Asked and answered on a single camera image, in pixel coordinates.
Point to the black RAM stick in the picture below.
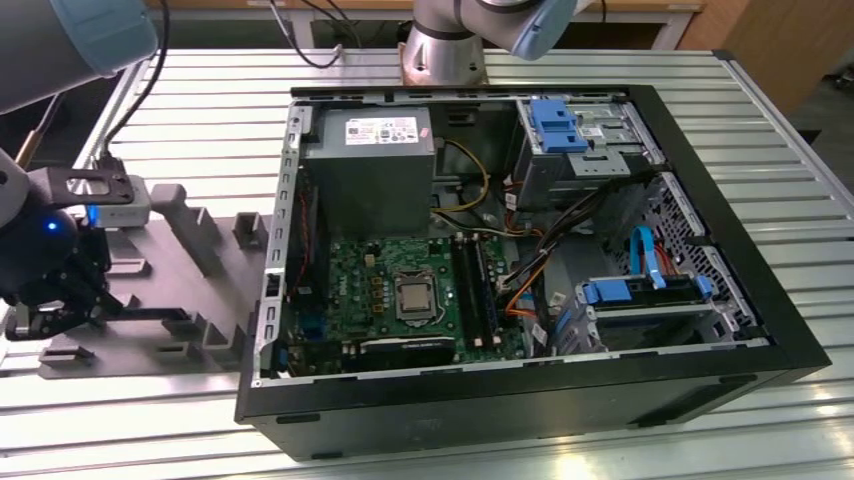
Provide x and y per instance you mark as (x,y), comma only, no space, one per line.
(154,314)

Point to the brown wooden cabinet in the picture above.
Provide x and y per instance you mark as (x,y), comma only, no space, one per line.
(768,50)

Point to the hard disk in blue carrier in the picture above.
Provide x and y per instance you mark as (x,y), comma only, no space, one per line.
(608,294)

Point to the silver power supply unit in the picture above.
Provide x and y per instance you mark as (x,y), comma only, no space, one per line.
(368,185)

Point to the green motherboard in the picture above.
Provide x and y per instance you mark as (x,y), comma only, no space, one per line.
(321,280)

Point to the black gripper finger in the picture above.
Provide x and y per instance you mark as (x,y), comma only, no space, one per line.
(47,322)
(94,295)

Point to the black graphics card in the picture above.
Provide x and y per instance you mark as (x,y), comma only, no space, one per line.
(408,352)

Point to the grey parts rack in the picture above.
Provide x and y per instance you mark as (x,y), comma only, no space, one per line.
(168,285)

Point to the metal locking lever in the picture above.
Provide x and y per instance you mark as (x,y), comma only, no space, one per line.
(441,314)

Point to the short blue expansion slot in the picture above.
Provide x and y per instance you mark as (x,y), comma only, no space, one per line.
(312,325)

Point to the black PC case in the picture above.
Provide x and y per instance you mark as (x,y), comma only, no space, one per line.
(468,415)

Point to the light wooden desk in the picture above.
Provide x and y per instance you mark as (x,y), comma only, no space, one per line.
(641,9)

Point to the blue plastic drive bracket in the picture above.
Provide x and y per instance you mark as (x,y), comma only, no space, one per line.
(557,125)

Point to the silver CPU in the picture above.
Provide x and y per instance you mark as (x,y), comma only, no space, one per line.
(416,298)

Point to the black RAM slot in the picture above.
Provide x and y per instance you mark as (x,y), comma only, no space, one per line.
(481,290)
(464,290)
(472,290)

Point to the silver drive cage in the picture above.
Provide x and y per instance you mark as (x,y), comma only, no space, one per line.
(601,170)

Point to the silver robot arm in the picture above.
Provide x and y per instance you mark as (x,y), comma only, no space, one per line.
(441,50)

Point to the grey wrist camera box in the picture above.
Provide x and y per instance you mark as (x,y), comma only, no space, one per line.
(123,212)

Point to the silver disk bay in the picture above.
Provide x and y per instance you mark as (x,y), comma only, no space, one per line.
(655,312)

